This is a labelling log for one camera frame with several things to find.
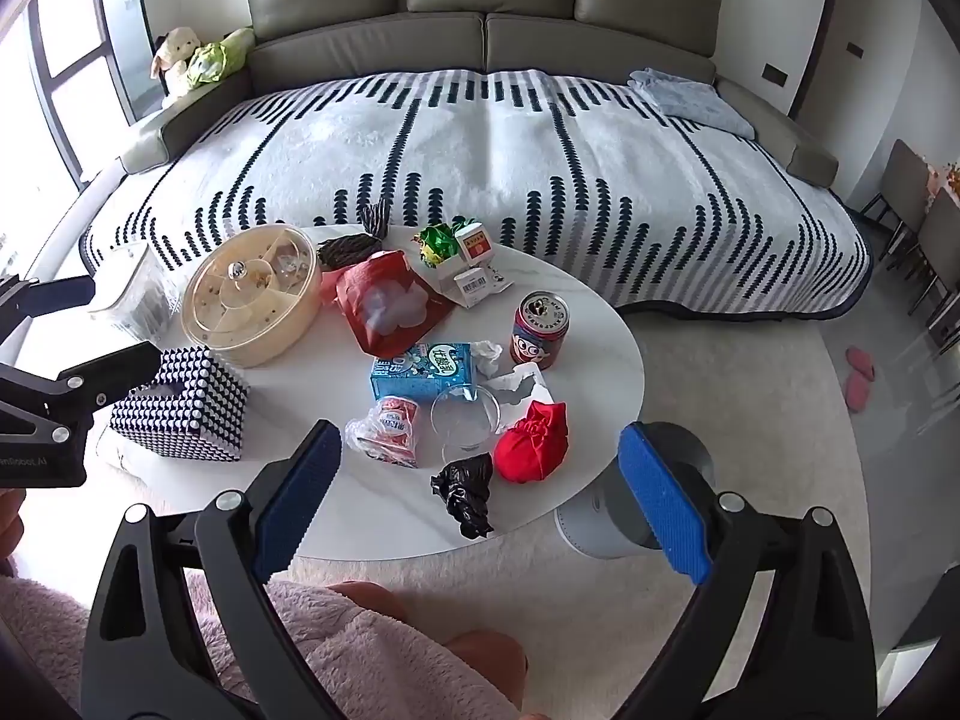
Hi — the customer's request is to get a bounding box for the grey dining chair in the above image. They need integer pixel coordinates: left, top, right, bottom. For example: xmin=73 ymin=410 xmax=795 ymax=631
xmin=862 ymin=139 xmax=931 ymax=263
xmin=904 ymin=187 xmax=960 ymax=331

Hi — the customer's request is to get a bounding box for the dark striped cloth piece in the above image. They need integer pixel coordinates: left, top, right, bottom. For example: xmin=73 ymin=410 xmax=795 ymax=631
xmin=356 ymin=195 xmax=395 ymax=233

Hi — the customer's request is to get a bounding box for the blue milk drink carton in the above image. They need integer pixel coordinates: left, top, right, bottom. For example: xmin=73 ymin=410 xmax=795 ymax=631
xmin=370 ymin=343 xmax=473 ymax=402

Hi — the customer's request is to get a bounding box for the clear plastic container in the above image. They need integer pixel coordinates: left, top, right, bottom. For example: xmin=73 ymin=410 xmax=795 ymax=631
xmin=86 ymin=244 xmax=188 ymax=342

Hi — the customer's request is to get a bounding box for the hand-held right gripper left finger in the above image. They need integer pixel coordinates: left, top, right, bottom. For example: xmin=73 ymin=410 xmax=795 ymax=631
xmin=79 ymin=420 xmax=342 ymax=720

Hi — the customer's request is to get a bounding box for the pink fleece robe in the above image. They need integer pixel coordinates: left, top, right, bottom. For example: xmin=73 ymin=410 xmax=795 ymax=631
xmin=0 ymin=577 xmax=526 ymax=720

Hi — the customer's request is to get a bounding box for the black plastic bag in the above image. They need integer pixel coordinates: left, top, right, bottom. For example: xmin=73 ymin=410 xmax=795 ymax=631
xmin=430 ymin=452 xmax=496 ymax=539

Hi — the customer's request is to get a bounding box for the white patterned blanket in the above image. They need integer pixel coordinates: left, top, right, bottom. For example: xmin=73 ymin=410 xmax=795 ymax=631
xmin=79 ymin=67 xmax=875 ymax=323

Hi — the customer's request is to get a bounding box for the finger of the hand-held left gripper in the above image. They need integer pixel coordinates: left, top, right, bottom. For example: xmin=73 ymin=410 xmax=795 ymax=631
xmin=0 ymin=275 xmax=96 ymax=338
xmin=0 ymin=341 xmax=162 ymax=445

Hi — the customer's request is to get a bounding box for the clear glass cup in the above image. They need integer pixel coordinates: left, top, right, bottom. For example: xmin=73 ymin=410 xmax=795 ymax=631
xmin=430 ymin=385 xmax=502 ymax=466

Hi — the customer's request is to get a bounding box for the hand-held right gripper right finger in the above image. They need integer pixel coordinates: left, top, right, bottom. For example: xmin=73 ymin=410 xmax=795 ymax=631
xmin=615 ymin=422 xmax=897 ymax=720

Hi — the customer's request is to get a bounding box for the small white box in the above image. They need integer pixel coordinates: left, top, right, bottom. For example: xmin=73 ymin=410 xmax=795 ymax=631
xmin=435 ymin=259 xmax=515 ymax=310

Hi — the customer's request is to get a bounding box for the dark striped wrapper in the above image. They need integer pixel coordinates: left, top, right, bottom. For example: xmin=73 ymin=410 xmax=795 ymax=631
xmin=316 ymin=232 xmax=376 ymax=269

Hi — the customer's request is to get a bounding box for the pink snack packet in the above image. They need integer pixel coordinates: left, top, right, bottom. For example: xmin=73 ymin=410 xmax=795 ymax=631
xmin=345 ymin=395 xmax=422 ymax=470

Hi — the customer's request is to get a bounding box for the green plush toy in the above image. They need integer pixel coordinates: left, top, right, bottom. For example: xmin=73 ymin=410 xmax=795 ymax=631
xmin=186 ymin=26 xmax=256 ymax=87

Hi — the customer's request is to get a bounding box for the red plastic bag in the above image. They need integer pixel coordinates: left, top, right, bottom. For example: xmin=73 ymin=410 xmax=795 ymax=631
xmin=335 ymin=250 xmax=451 ymax=361

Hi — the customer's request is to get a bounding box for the beige plush toy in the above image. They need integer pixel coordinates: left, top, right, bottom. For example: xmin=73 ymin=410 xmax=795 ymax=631
xmin=150 ymin=26 xmax=200 ymax=102

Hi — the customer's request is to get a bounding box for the person's leg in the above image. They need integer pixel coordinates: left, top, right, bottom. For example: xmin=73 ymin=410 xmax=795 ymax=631
xmin=330 ymin=581 xmax=527 ymax=691

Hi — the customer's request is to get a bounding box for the red cloth pouch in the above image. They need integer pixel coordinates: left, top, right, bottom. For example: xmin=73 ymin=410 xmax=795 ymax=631
xmin=493 ymin=400 xmax=569 ymax=482

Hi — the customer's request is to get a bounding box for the grey leather sofa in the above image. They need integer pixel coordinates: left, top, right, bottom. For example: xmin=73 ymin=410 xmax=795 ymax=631
xmin=116 ymin=0 xmax=841 ymax=188

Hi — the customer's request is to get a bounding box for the small box red label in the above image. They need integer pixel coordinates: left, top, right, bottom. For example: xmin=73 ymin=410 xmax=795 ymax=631
xmin=452 ymin=219 xmax=492 ymax=265

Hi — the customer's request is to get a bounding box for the light blue folded blanket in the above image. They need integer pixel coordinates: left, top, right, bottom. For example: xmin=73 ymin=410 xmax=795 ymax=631
xmin=628 ymin=67 xmax=758 ymax=140

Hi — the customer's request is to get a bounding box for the beige rug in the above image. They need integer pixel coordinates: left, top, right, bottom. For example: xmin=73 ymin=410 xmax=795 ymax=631
xmin=15 ymin=300 xmax=912 ymax=720

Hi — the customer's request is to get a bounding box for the green foil wrapper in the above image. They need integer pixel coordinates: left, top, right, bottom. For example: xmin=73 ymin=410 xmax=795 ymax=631
xmin=412 ymin=223 xmax=462 ymax=267

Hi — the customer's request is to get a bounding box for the studded black white tissue box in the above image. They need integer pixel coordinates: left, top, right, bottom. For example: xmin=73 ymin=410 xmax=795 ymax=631
xmin=110 ymin=343 xmax=251 ymax=462

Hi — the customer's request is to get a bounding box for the dark window frame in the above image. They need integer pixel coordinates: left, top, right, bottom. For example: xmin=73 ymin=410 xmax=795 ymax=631
xmin=0 ymin=0 xmax=162 ymax=188

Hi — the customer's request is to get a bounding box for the red drink can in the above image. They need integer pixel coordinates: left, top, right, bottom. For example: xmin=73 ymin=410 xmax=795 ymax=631
xmin=511 ymin=291 xmax=571 ymax=370

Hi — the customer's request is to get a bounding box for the grey round trash bin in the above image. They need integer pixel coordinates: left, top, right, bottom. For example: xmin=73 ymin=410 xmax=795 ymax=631
xmin=553 ymin=420 xmax=713 ymax=560

